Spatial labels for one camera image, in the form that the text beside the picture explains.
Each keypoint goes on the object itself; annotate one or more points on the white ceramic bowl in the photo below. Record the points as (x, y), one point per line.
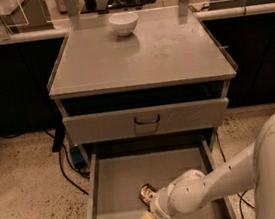
(123, 23)

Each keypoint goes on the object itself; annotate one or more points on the open middle drawer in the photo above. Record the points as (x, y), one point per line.
(115, 181)

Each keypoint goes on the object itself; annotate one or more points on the closed top drawer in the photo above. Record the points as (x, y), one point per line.
(163, 119)

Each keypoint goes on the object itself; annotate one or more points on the orange crushed soda can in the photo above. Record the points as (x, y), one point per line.
(146, 193)

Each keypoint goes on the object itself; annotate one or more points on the blue power adapter box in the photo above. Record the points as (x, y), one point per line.
(77, 158)

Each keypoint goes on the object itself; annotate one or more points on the middle metal bracket post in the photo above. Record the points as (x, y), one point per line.
(71, 7)

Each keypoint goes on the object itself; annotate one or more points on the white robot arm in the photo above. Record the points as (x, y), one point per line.
(253, 168)

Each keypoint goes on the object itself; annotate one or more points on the grey metal drawer cabinet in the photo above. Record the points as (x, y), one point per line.
(169, 58)

